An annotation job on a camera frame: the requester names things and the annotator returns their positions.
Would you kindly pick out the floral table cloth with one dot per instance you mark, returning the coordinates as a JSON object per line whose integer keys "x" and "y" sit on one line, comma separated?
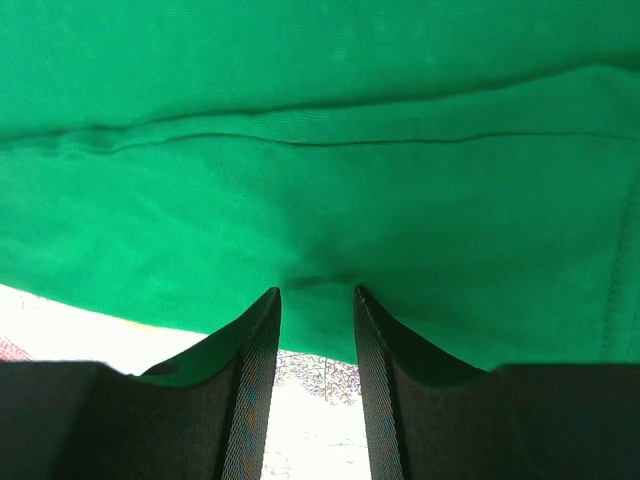
{"x": 316, "y": 425}

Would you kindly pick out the green t shirt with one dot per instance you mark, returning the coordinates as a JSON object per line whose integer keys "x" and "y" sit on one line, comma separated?
{"x": 473, "y": 164}

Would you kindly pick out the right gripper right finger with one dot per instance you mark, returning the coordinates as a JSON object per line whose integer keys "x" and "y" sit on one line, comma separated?
{"x": 429, "y": 415}

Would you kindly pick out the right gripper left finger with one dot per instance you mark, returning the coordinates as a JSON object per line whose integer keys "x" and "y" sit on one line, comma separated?
{"x": 201, "y": 414}

